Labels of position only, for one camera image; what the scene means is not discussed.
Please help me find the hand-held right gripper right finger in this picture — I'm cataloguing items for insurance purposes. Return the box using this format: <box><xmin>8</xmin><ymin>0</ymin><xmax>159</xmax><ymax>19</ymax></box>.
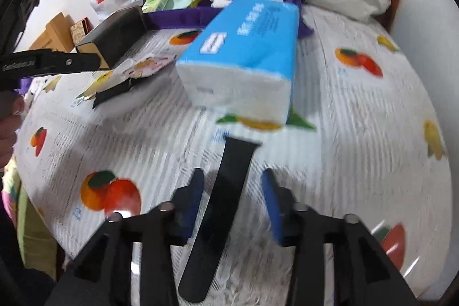
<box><xmin>261</xmin><ymin>169</ymin><xmax>418</xmax><ymax>306</ymax></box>

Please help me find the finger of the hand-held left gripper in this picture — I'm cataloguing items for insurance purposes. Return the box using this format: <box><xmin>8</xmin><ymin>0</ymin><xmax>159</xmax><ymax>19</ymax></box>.
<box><xmin>45</xmin><ymin>50</ymin><xmax>104</xmax><ymax>74</ymax></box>

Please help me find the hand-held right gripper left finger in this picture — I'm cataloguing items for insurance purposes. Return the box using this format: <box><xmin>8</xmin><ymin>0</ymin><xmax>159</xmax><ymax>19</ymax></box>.
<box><xmin>46</xmin><ymin>168</ymin><xmax>205</xmax><ymax>306</ymax></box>

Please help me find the black strap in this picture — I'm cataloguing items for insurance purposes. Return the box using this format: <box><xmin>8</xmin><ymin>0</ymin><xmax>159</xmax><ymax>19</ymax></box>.
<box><xmin>178</xmin><ymin>137</ymin><xmax>262</xmax><ymax>303</ymax></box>

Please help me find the dark box with gold trim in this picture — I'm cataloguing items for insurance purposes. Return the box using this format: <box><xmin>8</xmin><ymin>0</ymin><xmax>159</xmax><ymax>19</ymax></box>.
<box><xmin>75</xmin><ymin>6</ymin><xmax>147</xmax><ymax>70</ymax></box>

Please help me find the small cartoon print packet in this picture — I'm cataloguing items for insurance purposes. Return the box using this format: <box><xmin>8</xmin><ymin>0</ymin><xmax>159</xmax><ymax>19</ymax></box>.
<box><xmin>116</xmin><ymin>54</ymin><xmax>178</xmax><ymax>79</ymax></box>

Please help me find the light green tissue packet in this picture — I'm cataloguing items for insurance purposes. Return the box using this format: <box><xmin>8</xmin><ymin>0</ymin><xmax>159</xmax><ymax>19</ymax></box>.
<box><xmin>141</xmin><ymin>0</ymin><xmax>172</xmax><ymax>13</ymax></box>

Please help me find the purple fabric storage bin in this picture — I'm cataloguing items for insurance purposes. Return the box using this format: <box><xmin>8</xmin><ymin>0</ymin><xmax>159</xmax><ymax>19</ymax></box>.
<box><xmin>143</xmin><ymin>0</ymin><xmax>314</xmax><ymax>39</ymax></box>

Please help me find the blue tissue pack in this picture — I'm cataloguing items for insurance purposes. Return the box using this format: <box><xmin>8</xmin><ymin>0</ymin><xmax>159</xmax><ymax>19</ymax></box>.
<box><xmin>176</xmin><ymin>0</ymin><xmax>300</xmax><ymax>124</ymax></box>

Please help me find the person's left hand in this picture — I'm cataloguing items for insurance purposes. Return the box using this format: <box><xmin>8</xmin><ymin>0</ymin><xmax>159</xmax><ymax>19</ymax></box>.
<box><xmin>0</xmin><ymin>96</ymin><xmax>26</xmax><ymax>168</ymax></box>

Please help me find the purple plush toy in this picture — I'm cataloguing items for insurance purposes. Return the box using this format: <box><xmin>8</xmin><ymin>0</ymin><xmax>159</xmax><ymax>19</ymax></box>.
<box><xmin>16</xmin><ymin>77</ymin><xmax>38</xmax><ymax>95</ymax></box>

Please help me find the small brown patterned box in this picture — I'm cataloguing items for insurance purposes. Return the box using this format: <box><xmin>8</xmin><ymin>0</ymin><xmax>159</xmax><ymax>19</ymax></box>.
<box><xmin>69</xmin><ymin>17</ymin><xmax>90</xmax><ymax>43</ymax></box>

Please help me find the wooden headboard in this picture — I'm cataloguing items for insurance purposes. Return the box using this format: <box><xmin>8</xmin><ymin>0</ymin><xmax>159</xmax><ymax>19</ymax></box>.
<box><xmin>38</xmin><ymin>12</ymin><xmax>90</xmax><ymax>54</ymax></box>

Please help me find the black flat object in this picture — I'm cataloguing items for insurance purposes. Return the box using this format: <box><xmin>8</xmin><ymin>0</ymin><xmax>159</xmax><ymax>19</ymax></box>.
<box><xmin>92</xmin><ymin>78</ymin><xmax>133</xmax><ymax>109</ymax></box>

